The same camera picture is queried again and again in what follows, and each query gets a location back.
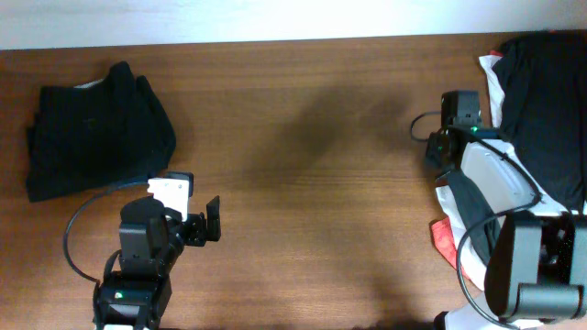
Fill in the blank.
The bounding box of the dark green Nike t-shirt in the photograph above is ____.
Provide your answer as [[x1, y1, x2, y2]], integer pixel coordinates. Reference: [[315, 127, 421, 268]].
[[447, 30, 587, 267]]

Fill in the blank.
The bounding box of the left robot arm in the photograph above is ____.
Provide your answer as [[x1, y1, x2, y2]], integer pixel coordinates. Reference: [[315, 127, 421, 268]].
[[93, 196, 221, 329]]

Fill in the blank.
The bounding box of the folded black clothes stack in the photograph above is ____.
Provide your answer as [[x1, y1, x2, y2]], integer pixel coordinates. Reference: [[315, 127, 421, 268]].
[[26, 61, 176, 203]]

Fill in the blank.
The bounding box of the red garment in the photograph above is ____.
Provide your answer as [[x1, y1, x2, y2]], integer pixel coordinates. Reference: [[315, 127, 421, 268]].
[[430, 217, 457, 270]]

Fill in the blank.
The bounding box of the white t-shirt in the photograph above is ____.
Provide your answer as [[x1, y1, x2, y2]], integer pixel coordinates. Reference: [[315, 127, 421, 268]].
[[434, 54, 587, 294]]

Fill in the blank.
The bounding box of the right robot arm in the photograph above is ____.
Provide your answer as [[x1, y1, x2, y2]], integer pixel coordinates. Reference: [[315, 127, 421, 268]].
[[426, 126, 586, 329]]

